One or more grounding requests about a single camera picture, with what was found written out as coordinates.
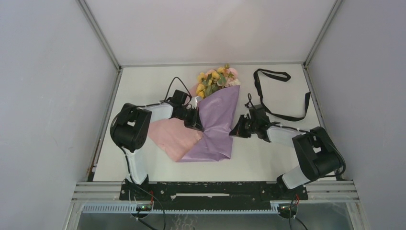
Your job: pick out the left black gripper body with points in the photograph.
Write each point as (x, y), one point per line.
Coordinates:
(188, 116)

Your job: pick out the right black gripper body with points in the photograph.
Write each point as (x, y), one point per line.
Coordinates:
(246, 127)

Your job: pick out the purple pink wrapping paper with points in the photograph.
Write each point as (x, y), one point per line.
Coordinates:
(182, 144)

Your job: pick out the yellow fake flower stem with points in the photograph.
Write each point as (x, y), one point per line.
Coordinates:
(207, 85)

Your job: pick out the white fake flower stem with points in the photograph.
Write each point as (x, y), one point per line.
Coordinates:
(232, 82)

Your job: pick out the black ribbon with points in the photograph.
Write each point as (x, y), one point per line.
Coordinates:
(280, 96)

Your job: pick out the pink bud fake flower stem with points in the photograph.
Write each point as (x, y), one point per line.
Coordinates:
(230, 72)

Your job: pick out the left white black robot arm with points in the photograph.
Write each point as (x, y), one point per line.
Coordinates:
(130, 126)

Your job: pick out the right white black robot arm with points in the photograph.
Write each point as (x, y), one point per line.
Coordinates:
(317, 155)

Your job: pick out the right circuit board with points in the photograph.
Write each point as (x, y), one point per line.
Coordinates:
(286, 208)

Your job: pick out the left green circuit board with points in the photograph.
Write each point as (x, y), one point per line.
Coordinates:
(144, 208)

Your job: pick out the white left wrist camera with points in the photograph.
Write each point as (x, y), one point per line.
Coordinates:
(195, 101)

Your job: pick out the white slotted cable duct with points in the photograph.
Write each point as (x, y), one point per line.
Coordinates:
(105, 208)

